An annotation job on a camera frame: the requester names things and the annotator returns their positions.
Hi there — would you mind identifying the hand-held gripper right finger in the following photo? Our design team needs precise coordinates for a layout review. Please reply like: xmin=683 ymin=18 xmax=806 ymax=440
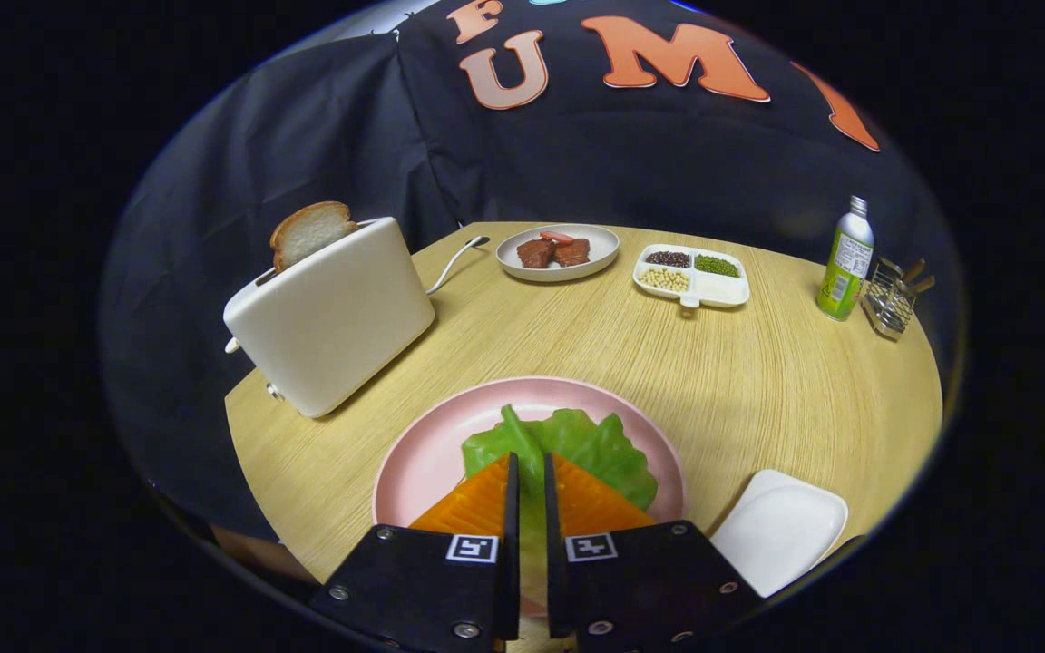
xmin=542 ymin=453 xmax=764 ymax=653

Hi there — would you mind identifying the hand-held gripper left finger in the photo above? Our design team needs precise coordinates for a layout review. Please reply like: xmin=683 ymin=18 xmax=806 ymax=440
xmin=309 ymin=453 xmax=522 ymax=653

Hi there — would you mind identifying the green lettuce leaf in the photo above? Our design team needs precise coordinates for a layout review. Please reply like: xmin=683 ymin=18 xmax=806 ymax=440
xmin=461 ymin=404 xmax=659 ymax=599

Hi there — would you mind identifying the bread slice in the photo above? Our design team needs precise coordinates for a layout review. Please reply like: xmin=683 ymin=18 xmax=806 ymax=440
xmin=269 ymin=201 xmax=360 ymax=275

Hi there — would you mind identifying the pink plate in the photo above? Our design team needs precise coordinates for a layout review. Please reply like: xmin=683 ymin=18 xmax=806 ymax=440
xmin=372 ymin=375 xmax=689 ymax=545

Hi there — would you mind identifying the white square plate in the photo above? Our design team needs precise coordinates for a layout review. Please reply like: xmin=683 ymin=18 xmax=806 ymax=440
xmin=709 ymin=469 xmax=849 ymax=599

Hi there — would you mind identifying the white toaster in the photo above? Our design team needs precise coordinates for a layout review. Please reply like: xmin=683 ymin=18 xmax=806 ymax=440
xmin=223 ymin=216 xmax=436 ymax=419

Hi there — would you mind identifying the white divided dish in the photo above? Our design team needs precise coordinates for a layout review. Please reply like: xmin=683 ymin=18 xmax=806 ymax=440
xmin=632 ymin=243 xmax=751 ymax=310

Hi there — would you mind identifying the white round plate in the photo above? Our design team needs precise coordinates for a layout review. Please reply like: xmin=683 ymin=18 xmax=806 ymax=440
xmin=496 ymin=223 xmax=620 ymax=283

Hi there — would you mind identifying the green bottle with silver cap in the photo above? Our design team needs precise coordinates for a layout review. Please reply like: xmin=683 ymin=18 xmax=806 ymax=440
xmin=815 ymin=195 xmax=875 ymax=321

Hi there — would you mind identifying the black backdrop cloth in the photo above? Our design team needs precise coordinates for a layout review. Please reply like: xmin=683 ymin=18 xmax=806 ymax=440
xmin=101 ymin=0 xmax=963 ymax=545

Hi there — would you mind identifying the white toaster cable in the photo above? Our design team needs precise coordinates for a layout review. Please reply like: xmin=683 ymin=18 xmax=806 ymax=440
xmin=425 ymin=236 xmax=491 ymax=296

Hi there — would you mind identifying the metal wire utensil holder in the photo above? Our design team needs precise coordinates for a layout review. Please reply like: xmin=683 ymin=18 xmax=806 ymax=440
xmin=862 ymin=258 xmax=923 ymax=341

